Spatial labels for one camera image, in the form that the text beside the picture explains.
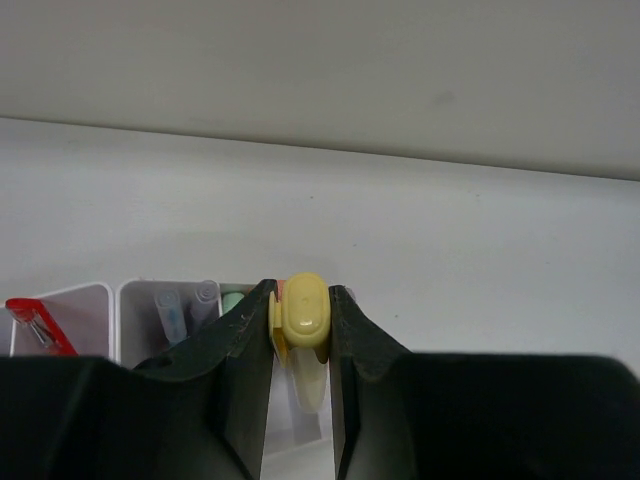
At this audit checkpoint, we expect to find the yellow highlighter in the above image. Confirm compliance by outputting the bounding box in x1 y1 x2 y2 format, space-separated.
268 272 331 413

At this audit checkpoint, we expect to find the white desk organizer container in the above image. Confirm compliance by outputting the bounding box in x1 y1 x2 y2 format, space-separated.
37 279 332 453

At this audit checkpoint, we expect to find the green highlighter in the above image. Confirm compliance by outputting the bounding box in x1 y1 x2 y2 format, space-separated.
221 291 245 315

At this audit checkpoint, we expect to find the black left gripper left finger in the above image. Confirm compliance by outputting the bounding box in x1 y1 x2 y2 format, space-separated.
1 280 277 479

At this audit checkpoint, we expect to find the blue ballpoint pen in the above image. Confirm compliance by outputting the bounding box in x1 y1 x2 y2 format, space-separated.
154 288 188 346

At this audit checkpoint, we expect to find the orange translucent highlighter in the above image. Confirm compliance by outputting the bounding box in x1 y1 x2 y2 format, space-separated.
276 280 286 301

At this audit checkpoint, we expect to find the red ballpoint pen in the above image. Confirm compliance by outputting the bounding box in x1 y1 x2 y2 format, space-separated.
5 297 78 356

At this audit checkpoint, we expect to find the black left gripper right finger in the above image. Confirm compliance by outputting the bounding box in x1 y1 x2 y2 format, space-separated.
329 286 639 479

